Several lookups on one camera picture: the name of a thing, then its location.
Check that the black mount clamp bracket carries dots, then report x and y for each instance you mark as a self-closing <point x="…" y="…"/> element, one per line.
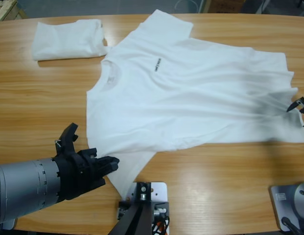
<point x="164" y="204"/>

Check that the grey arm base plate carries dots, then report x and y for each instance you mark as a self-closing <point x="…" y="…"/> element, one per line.
<point x="9" y="224"/>
<point x="280" y="205"/>

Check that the brown cardboard box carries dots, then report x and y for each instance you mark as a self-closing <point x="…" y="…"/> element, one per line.
<point x="227" y="6"/>

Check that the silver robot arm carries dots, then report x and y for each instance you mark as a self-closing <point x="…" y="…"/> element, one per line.
<point x="19" y="186"/>

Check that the folded white t-shirt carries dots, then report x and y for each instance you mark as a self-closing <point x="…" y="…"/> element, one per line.
<point x="66" y="41"/>

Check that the silver arm base disc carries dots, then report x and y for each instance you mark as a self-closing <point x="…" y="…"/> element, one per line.
<point x="301" y="198"/>

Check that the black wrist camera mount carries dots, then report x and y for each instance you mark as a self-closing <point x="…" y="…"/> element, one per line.
<point x="68" y="137"/>

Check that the grey metal stand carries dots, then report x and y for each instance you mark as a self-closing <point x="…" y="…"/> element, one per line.
<point x="260" y="7"/>

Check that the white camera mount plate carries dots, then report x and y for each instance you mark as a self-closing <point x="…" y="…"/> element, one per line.
<point x="160" y="193"/>

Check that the dark camera mount post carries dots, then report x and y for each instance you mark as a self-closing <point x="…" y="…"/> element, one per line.
<point x="142" y="215"/>

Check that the wooden pallet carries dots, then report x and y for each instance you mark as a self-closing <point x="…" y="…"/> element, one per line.
<point x="7" y="9"/>

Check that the white t-shirt with black logo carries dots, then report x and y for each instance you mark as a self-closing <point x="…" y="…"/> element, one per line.
<point x="178" y="98"/>

